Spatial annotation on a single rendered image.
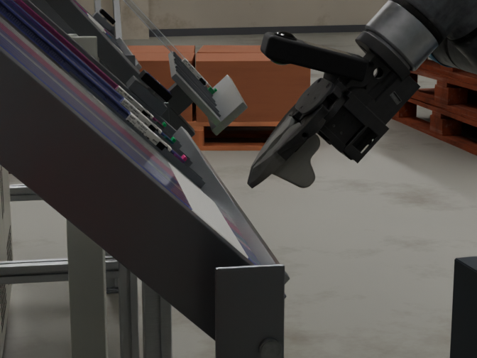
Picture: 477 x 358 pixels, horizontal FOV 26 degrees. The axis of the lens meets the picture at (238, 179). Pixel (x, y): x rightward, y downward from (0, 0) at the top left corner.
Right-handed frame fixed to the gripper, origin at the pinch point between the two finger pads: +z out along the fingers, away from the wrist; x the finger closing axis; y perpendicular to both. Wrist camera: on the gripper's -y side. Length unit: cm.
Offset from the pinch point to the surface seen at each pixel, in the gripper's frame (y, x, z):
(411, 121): 173, 434, -64
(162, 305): 12.7, 32.0, 24.3
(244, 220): -3.6, -20.9, 2.9
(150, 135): -11.6, -0.7, 4.2
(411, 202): 132, 264, -23
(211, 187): -3.6, -4.4, 3.8
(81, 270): 6, 58, 34
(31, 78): -27.4, -38.0, 3.8
